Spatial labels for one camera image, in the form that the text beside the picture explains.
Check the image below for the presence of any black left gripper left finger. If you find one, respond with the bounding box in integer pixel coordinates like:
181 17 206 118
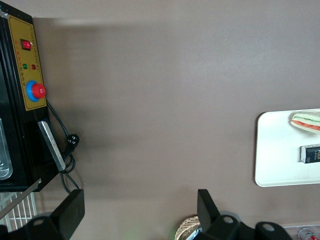
49 188 86 240

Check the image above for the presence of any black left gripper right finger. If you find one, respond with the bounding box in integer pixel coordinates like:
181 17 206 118
197 188 221 233

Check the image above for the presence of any beige plastic tray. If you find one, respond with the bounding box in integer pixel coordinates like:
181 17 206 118
254 108 320 188

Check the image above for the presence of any light oval wicker basket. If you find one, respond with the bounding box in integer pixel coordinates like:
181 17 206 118
176 215 204 240

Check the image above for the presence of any clear plastic container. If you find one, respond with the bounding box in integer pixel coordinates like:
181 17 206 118
0 118 14 182

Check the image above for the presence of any black machine with yellow panel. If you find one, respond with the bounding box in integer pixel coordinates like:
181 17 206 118
0 4 66 194

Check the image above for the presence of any small black snack box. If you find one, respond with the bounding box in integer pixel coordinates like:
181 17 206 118
299 143 320 165

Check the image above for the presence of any wrapped triangle sandwich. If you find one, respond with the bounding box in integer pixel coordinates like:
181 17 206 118
289 111 320 136

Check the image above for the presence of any white wire basket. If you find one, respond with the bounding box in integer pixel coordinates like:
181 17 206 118
0 190 39 235

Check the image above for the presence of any black power cable with plug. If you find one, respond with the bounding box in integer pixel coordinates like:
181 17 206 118
45 100 82 196

